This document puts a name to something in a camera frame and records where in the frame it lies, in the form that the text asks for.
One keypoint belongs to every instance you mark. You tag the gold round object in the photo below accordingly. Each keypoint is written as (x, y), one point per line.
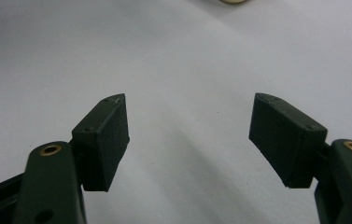
(232, 1)

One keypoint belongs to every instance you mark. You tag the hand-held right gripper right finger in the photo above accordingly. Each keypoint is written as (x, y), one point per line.
(285, 143)

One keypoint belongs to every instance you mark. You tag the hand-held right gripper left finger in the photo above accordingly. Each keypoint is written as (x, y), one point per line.
(102, 146)

